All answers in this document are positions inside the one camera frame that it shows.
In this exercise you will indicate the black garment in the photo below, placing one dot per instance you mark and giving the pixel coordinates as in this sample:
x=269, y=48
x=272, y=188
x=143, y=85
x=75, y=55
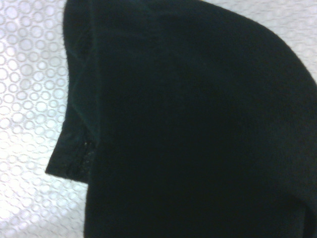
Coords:
x=188, y=124

